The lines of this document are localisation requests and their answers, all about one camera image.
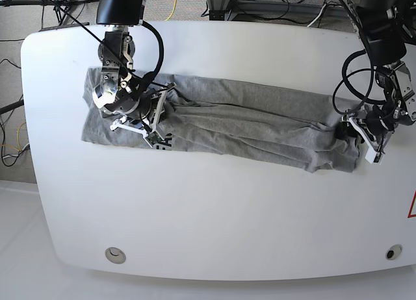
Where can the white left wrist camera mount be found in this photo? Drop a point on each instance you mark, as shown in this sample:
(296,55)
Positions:
(376,149)

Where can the black tripod stand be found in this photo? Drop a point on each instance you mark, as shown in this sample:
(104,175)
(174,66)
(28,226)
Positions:
(61,8)

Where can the left silver table grommet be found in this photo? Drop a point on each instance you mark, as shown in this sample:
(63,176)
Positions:
(115,255)

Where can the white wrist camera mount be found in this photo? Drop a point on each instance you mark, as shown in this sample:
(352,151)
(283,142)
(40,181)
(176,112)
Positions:
(151,133)
(376,149)

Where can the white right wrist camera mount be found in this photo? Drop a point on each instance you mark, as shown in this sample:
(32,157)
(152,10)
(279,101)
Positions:
(151,133)

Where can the grey metal table base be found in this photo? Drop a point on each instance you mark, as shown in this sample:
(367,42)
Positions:
(297,13)

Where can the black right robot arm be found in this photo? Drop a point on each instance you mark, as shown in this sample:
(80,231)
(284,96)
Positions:
(117,49)

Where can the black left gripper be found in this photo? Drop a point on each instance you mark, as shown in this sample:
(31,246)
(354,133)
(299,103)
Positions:
(377,123)

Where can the grey T-shirt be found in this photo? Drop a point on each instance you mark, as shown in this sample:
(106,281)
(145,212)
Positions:
(265,123)

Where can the right silver table grommet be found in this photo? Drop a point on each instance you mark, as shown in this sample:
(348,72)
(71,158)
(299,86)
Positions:
(394,252)

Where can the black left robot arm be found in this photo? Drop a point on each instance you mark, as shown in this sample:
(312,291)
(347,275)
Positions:
(385,28)

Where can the red tape rectangle marking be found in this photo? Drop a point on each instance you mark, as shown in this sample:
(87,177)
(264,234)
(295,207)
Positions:
(412,209)

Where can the silver table grommet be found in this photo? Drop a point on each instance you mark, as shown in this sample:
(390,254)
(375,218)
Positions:
(115,255)
(394,252)

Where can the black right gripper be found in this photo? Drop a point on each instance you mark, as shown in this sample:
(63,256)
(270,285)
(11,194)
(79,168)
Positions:
(123,103)

